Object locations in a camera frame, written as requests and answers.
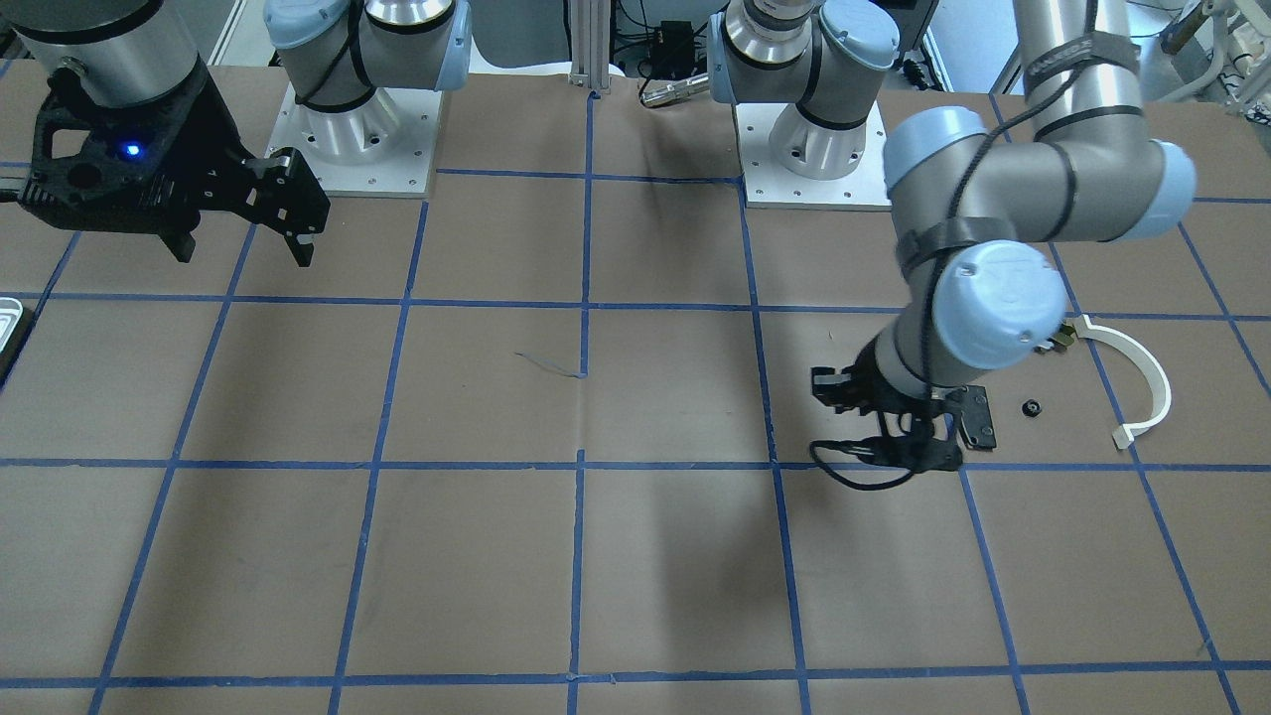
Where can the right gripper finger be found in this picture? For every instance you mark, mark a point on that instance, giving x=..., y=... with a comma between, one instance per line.
x=181, y=243

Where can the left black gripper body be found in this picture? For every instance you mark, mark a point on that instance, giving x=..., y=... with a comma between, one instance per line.
x=869, y=385

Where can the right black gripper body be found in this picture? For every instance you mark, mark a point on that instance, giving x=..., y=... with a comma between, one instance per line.
x=207, y=127

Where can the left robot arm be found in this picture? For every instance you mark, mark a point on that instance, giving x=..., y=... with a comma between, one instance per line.
x=970, y=204

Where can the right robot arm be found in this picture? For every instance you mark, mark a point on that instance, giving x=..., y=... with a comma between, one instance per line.
x=337, y=53

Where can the black brake pad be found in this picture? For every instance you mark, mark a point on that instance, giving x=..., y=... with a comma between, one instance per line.
x=973, y=417

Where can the olive brake shoe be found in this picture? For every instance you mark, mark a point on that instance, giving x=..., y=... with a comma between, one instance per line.
x=1062, y=339

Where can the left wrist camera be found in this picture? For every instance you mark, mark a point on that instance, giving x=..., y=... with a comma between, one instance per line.
x=843, y=390

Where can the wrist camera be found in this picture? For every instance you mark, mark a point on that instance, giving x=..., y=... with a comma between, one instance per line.
x=286, y=196
x=843, y=390

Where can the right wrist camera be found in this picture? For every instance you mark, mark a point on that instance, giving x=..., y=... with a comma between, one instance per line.
x=286, y=196

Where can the white curved plastic bracket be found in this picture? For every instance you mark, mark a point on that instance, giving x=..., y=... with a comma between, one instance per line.
x=1159, y=385

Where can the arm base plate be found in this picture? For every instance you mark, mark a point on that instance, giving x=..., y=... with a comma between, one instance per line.
x=383, y=149
x=814, y=164

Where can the aluminium frame post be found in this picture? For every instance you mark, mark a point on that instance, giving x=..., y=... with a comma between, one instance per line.
x=589, y=44

